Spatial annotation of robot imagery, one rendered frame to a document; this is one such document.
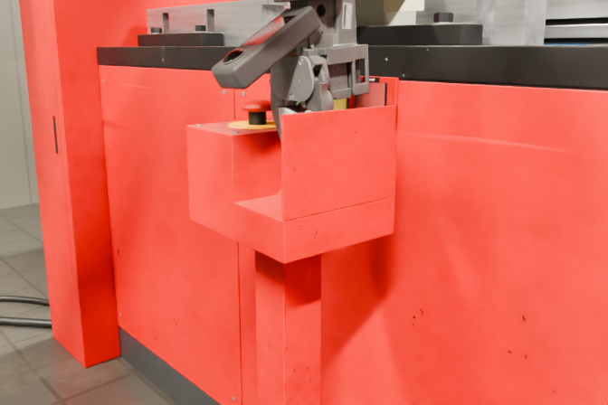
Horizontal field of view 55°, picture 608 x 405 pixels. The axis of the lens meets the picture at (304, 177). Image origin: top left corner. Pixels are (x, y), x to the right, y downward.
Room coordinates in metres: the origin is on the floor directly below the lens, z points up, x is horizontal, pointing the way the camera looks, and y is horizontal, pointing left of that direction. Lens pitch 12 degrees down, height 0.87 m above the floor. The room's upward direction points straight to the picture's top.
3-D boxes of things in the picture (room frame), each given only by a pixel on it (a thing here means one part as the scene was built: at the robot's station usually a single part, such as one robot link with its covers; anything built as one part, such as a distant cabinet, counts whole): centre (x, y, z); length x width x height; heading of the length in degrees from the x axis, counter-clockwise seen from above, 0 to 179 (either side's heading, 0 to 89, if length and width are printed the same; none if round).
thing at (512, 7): (0.97, -0.19, 0.92); 0.39 x 0.06 x 0.10; 42
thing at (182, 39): (1.42, 0.30, 0.89); 0.30 x 0.05 x 0.03; 42
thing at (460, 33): (0.94, -0.13, 0.89); 0.30 x 0.05 x 0.03; 42
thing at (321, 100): (0.61, -0.01, 0.81); 0.05 x 0.02 x 0.09; 39
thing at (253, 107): (0.71, 0.06, 0.79); 0.04 x 0.04 x 0.04
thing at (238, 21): (1.42, 0.22, 0.92); 0.50 x 0.06 x 0.10; 42
